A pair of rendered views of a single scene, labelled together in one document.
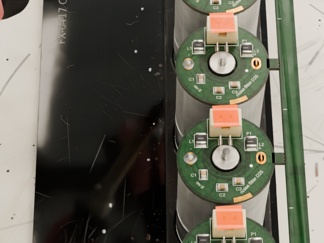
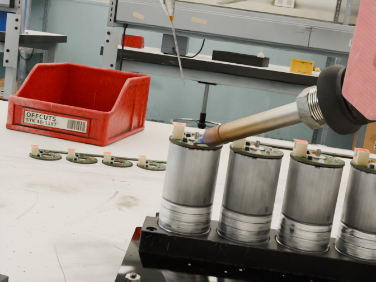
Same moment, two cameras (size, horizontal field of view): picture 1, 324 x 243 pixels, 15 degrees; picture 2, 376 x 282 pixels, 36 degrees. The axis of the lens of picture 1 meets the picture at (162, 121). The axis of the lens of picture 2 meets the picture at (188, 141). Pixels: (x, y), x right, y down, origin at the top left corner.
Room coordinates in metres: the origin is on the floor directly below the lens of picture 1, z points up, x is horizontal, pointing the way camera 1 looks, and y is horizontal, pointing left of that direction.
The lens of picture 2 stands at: (0.22, 0.24, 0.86)
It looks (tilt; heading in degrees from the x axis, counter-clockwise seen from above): 11 degrees down; 271
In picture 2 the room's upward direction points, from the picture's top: 8 degrees clockwise
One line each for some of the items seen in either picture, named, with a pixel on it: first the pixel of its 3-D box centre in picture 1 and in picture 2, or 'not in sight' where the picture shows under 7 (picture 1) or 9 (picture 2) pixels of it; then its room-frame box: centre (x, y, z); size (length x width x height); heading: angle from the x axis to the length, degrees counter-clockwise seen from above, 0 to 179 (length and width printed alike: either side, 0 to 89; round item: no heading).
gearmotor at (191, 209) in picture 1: (221, 198); (367, 217); (0.14, -0.02, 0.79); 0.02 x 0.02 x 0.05
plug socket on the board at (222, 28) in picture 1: (222, 32); (301, 148); (0.18, -0.02, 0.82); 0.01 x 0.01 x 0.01; 0
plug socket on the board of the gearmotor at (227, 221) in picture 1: (229, 226); not in sight; (0.12, -0.02, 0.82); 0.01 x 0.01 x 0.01; 0
